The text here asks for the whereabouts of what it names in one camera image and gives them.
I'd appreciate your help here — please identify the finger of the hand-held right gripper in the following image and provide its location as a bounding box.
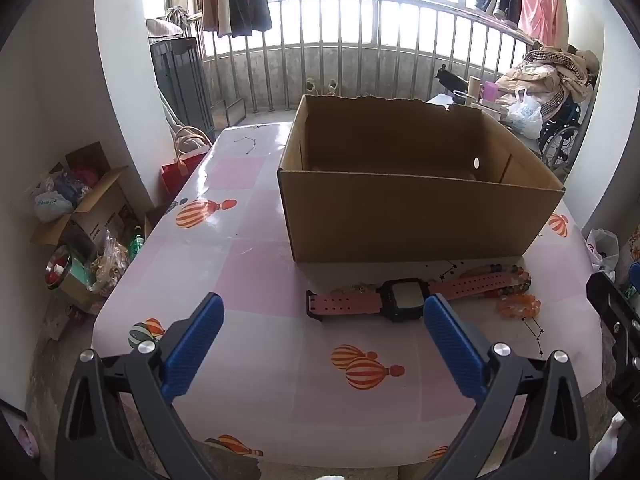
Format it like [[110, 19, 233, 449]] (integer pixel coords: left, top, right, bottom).
[[586, 270, 640, 345]]

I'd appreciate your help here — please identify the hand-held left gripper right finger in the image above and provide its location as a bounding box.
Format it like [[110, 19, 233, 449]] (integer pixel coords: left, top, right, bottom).
[[424, 292, 591, 480]]

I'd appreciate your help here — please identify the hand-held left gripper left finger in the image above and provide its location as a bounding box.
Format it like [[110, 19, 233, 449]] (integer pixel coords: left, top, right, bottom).
[[55, 292, 226, 480]]

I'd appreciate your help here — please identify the pink strap digital watch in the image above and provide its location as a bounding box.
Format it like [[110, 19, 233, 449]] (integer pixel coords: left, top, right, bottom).
[[306, 267, 506, 323]]

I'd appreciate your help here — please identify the orange bead bracelet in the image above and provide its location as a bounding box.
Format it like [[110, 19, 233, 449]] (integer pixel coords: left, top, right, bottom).
[[495, 294, 542, 319]]

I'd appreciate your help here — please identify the multicolour dark bead bracelet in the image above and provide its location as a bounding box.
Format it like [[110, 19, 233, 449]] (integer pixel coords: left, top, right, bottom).
[[460, 262, 532, 297]]

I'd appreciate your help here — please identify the large cardboard box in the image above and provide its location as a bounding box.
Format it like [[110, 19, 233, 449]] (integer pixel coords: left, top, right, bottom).
[[277, 94, 566, 263]]

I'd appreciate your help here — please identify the person's right forearm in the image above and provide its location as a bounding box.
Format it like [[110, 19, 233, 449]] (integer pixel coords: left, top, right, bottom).
[[589, 415, 627, 480]]

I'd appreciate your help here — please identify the white red plastic bag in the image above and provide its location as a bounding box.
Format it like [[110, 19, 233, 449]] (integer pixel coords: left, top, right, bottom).
[[585, 228, 620, 274]]

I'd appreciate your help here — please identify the pink balloon print tablecloth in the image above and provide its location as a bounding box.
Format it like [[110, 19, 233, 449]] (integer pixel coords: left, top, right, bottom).
[[92, 121, 603, 467]]

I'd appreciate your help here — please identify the green plastic bottle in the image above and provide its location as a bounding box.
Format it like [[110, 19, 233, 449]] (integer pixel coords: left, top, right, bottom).
[[128, 226, 146, 262]]

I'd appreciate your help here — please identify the clear bag of scraps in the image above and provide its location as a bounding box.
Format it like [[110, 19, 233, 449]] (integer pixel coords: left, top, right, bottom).
[[90, 230, 132, 297]]

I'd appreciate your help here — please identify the metal bowl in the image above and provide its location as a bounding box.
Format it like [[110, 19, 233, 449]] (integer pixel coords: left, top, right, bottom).
[[45, 245, 74, 291]]

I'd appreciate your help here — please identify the floor cardboard box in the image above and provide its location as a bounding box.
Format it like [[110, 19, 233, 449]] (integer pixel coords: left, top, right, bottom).
[[30, 141, 147, 247]]

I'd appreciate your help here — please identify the wheelchair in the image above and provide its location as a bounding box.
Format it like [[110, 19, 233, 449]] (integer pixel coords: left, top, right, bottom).
[[540, 72, 598, 171]]

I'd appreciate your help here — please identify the red tote bag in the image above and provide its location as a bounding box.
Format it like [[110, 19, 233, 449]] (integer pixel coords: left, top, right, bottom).
[[160, 127, 213, 199]]

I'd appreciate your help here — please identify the grey side table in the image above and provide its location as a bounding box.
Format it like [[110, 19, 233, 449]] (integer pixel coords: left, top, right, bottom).
[[427, 92, 545, 157]]

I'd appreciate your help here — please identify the white knotted plastic bag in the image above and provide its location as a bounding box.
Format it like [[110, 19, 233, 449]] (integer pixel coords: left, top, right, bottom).
[[34, 191, 76, 224]]

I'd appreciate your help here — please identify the white blue plastic bag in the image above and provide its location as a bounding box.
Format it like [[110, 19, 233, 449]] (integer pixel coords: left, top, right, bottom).
[[505, 85, 544, 140]]

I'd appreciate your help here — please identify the pile of beige clothes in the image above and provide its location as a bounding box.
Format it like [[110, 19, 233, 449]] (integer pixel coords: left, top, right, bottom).
[[495, 46, 601, 111]]

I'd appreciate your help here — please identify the grey cabinet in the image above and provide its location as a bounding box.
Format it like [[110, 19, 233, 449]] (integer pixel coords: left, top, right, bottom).
[[149, 36, 216, 143]]

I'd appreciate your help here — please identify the black device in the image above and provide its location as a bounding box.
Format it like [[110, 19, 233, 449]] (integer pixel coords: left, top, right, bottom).
[[435, 65, 469, 98]]

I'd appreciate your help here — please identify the pink hanging shirt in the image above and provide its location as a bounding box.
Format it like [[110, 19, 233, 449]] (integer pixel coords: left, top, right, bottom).
[[517, 0, 569, 46]]

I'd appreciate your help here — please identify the folded bedding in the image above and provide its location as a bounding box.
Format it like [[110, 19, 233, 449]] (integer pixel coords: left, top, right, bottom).
[[146, 17, 183, 39]]

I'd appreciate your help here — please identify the striped cloth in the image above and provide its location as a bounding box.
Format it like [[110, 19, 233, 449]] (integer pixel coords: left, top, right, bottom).
[[167, 6, 190, 36]]

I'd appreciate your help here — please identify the metal balcony railing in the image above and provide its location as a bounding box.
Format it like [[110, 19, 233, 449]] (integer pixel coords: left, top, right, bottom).
[[187, 0, 541, 113]]

